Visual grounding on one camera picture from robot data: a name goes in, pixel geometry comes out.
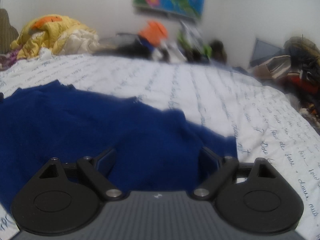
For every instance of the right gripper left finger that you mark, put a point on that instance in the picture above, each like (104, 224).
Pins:
(94, 173)

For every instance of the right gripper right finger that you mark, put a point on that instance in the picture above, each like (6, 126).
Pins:
(214, 173)

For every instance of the blue fleece garment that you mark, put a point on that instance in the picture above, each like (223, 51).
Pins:
(156, 150)

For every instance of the pile of clothes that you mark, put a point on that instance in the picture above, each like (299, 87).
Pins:
(294, 70)

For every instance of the dark clothes on bed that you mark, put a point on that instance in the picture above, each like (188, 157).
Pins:
(133, 46)

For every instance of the green stool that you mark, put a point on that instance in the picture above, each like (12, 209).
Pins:
(191, 40)

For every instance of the grey framed board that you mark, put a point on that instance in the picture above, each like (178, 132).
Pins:
(262, 50)

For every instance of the yellow quilt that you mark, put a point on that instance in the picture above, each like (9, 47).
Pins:
(62, 35)

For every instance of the orange bag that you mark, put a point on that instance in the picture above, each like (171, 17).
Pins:
(154, 33)

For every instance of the olive striped headboard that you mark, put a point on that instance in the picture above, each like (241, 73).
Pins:
(7, 32)

